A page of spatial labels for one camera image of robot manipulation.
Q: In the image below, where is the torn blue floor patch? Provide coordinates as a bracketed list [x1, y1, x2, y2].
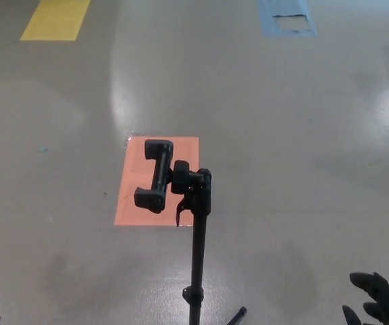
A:
[258, 0, 318, 38]

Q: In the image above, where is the black tripod phone stand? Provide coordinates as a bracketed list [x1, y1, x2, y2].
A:
[134, 139, 248, 325]

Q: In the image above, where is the orange floor patch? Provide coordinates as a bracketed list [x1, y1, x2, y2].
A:
[113, 136, 200, 227]

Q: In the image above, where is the yellow floor patch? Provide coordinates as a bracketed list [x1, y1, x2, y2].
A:
[20, 0, 92, 41]

